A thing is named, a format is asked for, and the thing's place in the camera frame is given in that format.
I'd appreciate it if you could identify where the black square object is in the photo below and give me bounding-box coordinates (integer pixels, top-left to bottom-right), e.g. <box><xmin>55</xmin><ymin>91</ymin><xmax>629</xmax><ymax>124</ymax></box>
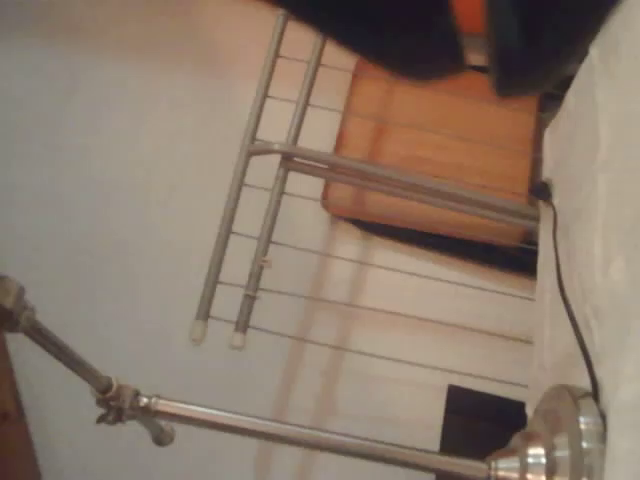
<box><xmin>438</xmin><ymin>383</ymin><xmax>529</xmax><ymax>457</ymax></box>

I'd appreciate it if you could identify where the wooden cabinet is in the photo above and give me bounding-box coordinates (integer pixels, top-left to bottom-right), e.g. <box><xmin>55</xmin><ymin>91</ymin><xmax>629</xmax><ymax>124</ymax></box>
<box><xmin>322</xmin><ymin>0</ymin><xmax>545</xmax><ymax>247</ymax></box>

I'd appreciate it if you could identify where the grey metal drying rack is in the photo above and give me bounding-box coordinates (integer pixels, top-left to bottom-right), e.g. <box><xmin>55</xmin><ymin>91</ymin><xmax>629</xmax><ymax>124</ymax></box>
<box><xmin>189</xmin><ymin>12</ymin><xmax>542</xmax><ymax>390</ymax></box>

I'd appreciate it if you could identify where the silver metal desk lamp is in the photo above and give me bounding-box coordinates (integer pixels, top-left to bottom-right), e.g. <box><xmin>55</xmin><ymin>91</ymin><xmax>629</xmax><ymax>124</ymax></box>
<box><xmin>0</xmin><ymin>274</ymin><xmax>607</xmax><ymax>480</ymax></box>

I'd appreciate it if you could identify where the brown wooden furniture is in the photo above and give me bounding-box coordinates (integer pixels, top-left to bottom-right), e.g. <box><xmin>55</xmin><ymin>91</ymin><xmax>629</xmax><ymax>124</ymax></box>
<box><xmin>0</xmin><ymin>329</ymin><xmax>42</xmax><ymax>480</ymax></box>

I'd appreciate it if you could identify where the black power cable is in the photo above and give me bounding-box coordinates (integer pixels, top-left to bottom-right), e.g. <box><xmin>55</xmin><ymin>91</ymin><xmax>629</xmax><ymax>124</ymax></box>
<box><xmin>529</xmin><ymin>179</ymin><xmax>602</xmax><ymax>404</ymax></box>

